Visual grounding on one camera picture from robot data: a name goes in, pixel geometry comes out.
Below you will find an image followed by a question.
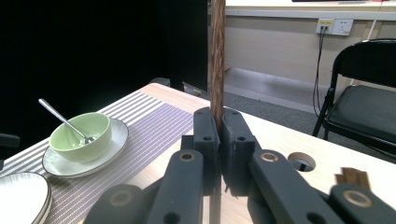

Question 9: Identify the black socket cable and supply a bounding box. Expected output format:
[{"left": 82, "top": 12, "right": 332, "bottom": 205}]
[{"left": 312, "top": 26, "right": 327, "bottom": 118}]

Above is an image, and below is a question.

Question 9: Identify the black folding chair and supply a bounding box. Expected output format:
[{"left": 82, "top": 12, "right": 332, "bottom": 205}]
[{"left": 312, "top": 37, "right": 396, "bottom": 158}]

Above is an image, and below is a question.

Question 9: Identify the black curtain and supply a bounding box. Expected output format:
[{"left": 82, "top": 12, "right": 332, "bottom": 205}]
[{"left": 0, "top": 0, "right": 209, "bottom": 157}]

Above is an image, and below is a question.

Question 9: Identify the white wall socket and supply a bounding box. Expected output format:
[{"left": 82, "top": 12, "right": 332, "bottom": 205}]
[{"left": 315, "top": 18, "right": 355, "bottom": 36}]

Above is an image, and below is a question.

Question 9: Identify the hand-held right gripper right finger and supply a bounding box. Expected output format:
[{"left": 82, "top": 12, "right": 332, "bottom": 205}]
[{"left": 221, "top": 107, "right": 347, "bottom": 224}]

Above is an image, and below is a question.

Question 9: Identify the green ceramic bowl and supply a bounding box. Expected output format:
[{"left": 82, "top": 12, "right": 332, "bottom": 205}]
[{"left": 49, "top": 111, "right": 112, "bottom": 163}]

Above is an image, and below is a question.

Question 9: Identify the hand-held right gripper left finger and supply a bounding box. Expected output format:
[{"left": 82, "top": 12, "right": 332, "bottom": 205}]
[{"left": 146, "top": 106, "right": 222, "bottom": 224}]

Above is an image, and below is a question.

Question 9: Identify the white plate with black rim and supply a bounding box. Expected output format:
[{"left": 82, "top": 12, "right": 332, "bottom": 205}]
[
  {"left": 41, "top": 118, "right": 130, "bottom": 179},
  {"left": 0, "top": 172, "right": 53, "bottom": 224}
]

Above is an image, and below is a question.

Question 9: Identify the metal spoon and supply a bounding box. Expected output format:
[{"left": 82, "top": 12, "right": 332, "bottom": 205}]
[{"left": 37, "top": 98, "right": 96, "bottom": 145}]

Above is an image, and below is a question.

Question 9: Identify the grey striped placemat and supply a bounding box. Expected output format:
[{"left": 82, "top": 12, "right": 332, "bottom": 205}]
[{"left": 0, "top": 91, "right": 195, "bottom": 224}]

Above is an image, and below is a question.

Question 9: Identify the pale wall conduit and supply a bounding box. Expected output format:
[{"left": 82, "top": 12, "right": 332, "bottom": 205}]
[{"left": 369, "top": 19, "right": 378, "bottom": 40}]

